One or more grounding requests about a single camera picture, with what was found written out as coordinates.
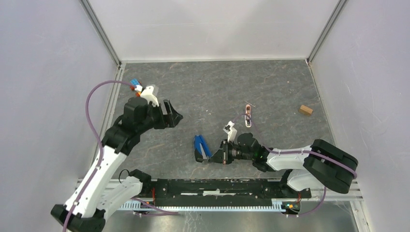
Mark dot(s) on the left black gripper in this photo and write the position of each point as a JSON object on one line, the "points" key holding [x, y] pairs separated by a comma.
{"points": [[170, 119]]}

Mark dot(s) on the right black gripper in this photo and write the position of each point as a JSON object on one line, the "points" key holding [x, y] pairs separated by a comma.
{"points": [[221, 155]]}

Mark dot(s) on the blue stapler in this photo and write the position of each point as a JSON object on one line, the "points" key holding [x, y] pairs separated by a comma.
{"points": [[201, 149]]}

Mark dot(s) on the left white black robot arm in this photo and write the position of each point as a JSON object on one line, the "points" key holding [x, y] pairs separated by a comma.
{"points": [[88, 209]]}

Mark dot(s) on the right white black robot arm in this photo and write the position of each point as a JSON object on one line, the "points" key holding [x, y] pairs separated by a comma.
{"points": [[319, 165]]}

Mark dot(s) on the colourful toy brick car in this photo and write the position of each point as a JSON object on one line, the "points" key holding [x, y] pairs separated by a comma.
{"points": [[136, 85]]}

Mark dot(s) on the small wooden block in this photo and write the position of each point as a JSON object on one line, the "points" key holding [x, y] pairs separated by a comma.
{"points": [[305, 110]]}

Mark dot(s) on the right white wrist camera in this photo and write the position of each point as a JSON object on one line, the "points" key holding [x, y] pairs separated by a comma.
{"points": [[230, 131]]}

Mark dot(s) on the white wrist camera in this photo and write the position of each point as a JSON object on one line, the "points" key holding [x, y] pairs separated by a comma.
{"points": [[149, 93], [230, 131]]}

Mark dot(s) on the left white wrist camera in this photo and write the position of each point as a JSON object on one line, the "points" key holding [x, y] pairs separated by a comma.
{"points": [[149, 93]]}

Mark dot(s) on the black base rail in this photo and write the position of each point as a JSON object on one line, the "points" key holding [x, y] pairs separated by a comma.
{"points": [[215, 192]]}

